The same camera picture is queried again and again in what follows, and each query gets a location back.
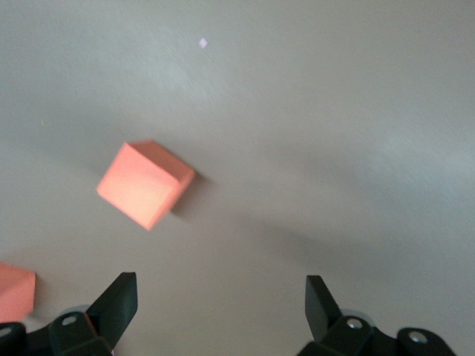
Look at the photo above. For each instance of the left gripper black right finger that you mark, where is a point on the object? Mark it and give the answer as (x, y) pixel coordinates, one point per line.
(323, 315)

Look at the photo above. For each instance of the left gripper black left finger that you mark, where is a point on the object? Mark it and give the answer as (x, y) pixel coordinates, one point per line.
(115, 308)

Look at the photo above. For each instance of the orange foam block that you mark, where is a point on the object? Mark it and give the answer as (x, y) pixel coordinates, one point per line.
(15, 293)
(144, 181)

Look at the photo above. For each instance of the brown table cover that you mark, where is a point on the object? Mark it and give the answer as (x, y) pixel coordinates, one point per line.
(297, 111)

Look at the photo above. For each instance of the tiny white speck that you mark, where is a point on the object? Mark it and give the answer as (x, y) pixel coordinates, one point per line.
(203, 43)

